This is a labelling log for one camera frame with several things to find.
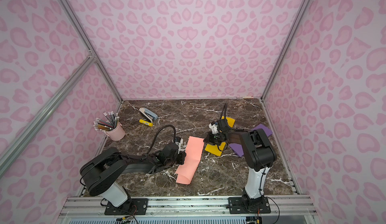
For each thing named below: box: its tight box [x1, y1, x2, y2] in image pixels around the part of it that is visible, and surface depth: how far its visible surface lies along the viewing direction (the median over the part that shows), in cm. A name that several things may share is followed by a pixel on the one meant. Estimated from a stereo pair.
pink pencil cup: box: [104, 121, 126, 141], surface depth 94 cm
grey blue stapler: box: [138, 106, 158, 124], surface depth 109 cm
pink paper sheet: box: [175, 136, 205, 185], surface depth 87 cm
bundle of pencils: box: [92, 111, 120, 132], surface depth 92 cm
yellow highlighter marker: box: [138, 119, 154, 128], surface depth 106 cm
